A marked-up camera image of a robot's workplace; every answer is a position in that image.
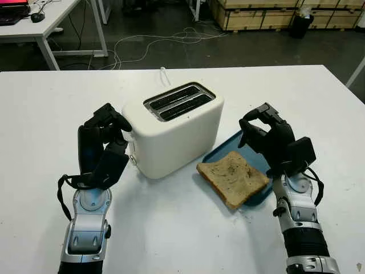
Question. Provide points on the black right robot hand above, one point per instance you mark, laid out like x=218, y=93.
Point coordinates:
x=279, y=142

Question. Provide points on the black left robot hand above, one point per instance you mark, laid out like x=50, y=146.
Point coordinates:
x=88, y=148

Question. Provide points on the toasted bread slice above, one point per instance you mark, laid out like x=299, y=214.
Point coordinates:
x=233, y=177

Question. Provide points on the white two-slot toaster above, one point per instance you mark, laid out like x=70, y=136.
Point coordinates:
x=171, y=142

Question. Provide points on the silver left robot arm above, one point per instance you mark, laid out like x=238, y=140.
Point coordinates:
x=85, y=228

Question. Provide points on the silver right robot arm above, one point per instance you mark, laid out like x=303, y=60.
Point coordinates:
x=302, y=228

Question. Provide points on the blue plastic tray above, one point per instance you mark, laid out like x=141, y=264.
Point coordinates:
x=225, y=147

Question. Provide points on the white neighbouring table leg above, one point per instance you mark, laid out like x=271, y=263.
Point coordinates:
x=356, y=71

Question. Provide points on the black trash bin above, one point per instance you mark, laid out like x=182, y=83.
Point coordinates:
x=300, y=27

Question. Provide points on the stacked wooden crates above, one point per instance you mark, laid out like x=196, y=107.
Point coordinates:
x=251, y=17

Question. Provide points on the white crumpled trash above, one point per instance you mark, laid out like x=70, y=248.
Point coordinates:
x=304, y=11

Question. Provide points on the white office desk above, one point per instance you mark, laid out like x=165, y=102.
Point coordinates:
x=51, y=20

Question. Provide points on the black computer mouse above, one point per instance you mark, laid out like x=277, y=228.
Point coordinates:
x=37, y=17

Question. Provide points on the black keyboard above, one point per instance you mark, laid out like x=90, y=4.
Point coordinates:
x=8, y=21

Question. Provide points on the laptop with red screen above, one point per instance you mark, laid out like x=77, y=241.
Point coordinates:
x=14, y=10

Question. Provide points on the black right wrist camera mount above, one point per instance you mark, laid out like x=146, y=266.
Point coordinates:
x=302, y=151

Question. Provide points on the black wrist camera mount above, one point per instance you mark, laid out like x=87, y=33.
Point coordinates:
x=302, y=151
x=111, y=168

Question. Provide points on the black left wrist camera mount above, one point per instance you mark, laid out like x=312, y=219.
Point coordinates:
x=111, y=168

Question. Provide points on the white metal frame leg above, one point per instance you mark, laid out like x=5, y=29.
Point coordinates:
x=195, y=11

